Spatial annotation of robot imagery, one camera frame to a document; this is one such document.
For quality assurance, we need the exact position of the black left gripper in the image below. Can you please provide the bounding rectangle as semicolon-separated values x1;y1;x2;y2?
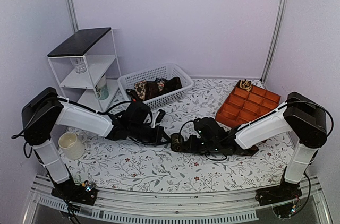
130;123;172;147

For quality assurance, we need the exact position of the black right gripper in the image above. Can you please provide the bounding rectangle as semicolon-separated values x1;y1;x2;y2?
184;134;219;154

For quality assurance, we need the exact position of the green brown patterned tie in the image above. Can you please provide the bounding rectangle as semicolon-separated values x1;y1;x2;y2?
171;133;259;157

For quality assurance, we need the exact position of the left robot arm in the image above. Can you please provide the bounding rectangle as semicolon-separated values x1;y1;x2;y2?
11;87;171;200

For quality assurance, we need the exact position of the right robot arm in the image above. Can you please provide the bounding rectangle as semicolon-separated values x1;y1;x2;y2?
182;92;333;201

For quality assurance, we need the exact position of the dark red patterned tie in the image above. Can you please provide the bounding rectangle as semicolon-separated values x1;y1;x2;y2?
145;81;160;100

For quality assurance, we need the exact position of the cream paisley tie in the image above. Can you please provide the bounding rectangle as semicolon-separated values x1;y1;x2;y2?
134;80;147;101

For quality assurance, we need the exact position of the black shiny tie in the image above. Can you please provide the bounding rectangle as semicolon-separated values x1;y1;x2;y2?
160;77;182;94

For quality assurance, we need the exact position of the floral table mat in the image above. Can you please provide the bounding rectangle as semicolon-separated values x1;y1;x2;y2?
61;79;294;193

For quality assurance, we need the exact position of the orange compartment tray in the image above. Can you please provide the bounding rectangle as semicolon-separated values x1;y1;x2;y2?
215;81;281;128

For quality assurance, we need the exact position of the white plastic basket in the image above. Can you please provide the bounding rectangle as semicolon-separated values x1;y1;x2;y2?
117;63;194;109

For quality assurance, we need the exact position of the rolled beige patterned tie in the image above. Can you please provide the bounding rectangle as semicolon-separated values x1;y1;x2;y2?
237;79;252;92

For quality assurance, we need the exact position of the cream ceramic mug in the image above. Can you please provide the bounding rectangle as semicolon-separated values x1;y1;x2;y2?
58;132;87;160

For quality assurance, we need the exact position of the white shelf with black top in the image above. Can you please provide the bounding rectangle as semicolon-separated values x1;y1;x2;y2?
47;27;122;111

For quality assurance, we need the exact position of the clear drinking glass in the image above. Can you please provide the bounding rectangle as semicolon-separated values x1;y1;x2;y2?
70;57;87;74

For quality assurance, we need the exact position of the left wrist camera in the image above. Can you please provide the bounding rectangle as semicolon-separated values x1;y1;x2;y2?
151;109;166;128

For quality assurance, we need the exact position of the metal front rail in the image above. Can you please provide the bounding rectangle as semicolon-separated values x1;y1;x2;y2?
23;175;335;223

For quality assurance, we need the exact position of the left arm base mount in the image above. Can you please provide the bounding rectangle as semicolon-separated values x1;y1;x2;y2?
51;179;98;206

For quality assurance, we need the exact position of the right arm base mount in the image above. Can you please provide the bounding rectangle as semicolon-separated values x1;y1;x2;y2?
255;178;311;219

